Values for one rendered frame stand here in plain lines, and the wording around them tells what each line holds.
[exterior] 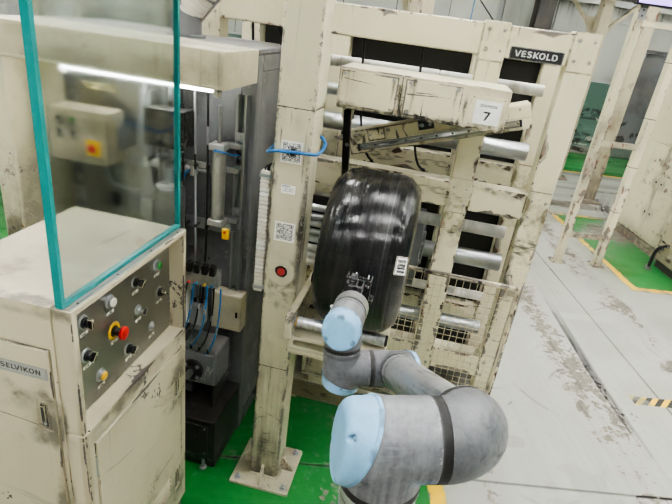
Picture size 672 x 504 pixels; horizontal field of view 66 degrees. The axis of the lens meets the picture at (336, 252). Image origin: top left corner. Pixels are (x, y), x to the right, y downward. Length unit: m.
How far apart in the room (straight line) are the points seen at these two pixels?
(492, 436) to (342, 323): 0.54
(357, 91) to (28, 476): 1.57
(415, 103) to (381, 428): 1.41
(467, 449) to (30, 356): 1.06
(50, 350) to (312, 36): 1.13
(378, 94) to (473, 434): 1.42
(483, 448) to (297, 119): 1.26
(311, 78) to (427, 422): 1.23
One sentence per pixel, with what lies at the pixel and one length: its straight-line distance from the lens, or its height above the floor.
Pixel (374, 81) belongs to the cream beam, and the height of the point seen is 1.75.
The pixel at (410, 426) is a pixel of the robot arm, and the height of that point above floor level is 1.48.
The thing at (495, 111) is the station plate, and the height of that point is 1.71.
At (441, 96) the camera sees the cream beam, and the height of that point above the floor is 1.73.
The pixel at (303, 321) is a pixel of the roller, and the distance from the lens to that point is 1.90.
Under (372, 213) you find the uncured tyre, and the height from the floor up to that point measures 1.39.
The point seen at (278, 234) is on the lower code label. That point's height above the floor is 1.21.
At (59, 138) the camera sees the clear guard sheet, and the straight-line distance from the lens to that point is 1.20.
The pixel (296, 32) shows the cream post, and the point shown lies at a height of 1.88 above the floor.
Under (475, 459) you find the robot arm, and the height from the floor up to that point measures 1.45.
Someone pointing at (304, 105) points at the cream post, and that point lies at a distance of 1.72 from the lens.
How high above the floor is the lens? 1.94
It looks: 24 degrees down
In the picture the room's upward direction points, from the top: 8 degrees clockwise
